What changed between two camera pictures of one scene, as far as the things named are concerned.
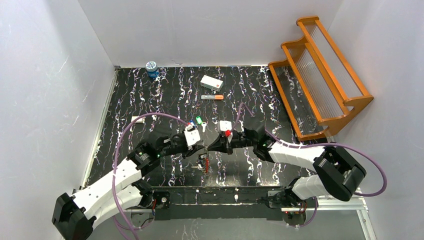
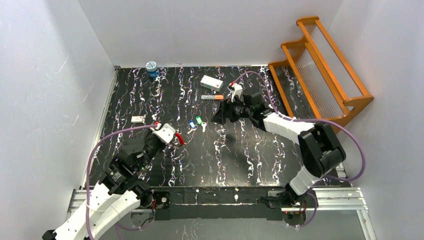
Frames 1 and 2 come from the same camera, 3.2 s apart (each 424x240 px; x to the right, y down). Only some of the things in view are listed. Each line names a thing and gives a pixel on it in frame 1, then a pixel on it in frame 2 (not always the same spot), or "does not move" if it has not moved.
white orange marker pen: [220, 97] does not move
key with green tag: [199, 121] does not move
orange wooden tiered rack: [321, 93] does not move
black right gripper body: [225, 145] → [227, 111]
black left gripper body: [187, 147] → [158, 143]
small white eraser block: [141, 120] does not move
